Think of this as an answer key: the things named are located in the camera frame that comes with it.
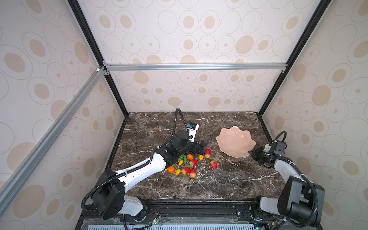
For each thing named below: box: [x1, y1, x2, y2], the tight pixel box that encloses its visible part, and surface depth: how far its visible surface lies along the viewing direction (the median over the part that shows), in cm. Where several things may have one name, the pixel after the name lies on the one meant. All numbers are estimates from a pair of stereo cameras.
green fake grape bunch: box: [178, 154, 188, 163], surface depth 94 cm
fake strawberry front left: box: [181, 167, 192, 176], surface depth 88 cm
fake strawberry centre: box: [189, 159, 198, 168], surface depth 91 cm
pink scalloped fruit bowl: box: [216, 125, 257, 158], surface depth 99 cm
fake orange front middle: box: [167, 165, 175, 174], surface depth 89 cm
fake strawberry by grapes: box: [204, 149, 212, 159], surface depth 96 cm
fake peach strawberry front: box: [189, 168, 197, 179], surface depth 87 cm
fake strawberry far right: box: [210, 160, 218, 170], surface depth 91 cm
